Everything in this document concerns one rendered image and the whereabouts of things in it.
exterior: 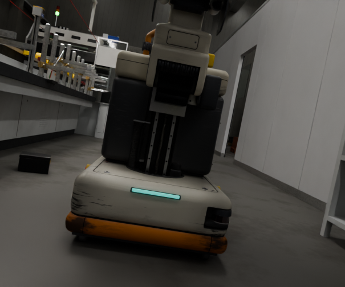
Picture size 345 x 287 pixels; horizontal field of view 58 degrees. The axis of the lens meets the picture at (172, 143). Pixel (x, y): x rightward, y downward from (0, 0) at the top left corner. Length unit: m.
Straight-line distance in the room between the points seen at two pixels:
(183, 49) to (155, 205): 0.59
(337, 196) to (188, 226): 1.18
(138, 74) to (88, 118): 4.45
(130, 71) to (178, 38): 0.33
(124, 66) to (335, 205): 1.49
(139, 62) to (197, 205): 0.71
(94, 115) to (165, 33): 4.70
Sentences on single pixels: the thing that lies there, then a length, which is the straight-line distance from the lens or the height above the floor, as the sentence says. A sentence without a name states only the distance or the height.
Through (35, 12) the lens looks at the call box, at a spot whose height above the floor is 1.17.
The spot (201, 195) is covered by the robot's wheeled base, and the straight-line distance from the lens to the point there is 1.21.
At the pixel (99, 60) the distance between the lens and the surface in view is 5.79.
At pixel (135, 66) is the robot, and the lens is 1.49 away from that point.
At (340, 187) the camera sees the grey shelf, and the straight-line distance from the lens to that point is 2.17.
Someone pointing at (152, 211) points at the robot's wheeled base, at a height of 0.18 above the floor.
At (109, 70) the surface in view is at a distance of 5.74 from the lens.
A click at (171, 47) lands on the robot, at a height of 0.80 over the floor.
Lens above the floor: 0.52
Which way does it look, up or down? 4 degrees down
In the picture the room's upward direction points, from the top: 11 degrees clockwise
